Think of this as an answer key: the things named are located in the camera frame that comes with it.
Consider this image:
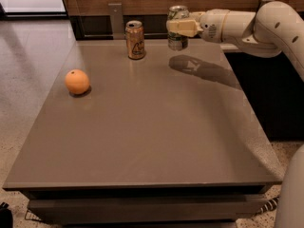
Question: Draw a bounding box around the orange soda can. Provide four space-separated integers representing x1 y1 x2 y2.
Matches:
125 20 145 60

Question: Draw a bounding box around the orange fruit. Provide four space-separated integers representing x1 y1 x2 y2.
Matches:
65 69 90 95

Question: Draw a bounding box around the striped black white cable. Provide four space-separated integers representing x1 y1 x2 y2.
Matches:
253 196 281 217

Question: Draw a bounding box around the left metal wall bracket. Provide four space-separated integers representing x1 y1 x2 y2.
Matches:
108 3 124 40

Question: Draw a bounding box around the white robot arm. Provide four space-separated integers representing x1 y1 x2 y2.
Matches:
166 1 304 228

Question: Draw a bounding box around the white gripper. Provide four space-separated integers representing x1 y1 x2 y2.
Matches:
166 9 229 43

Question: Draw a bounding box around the grey table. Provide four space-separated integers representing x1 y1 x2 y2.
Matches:
4 40 282 228

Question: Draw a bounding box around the green white 7up can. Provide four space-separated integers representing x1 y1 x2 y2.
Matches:
166 5 189 51

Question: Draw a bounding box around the black object on floor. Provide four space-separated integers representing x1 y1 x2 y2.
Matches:
0 202 13 228

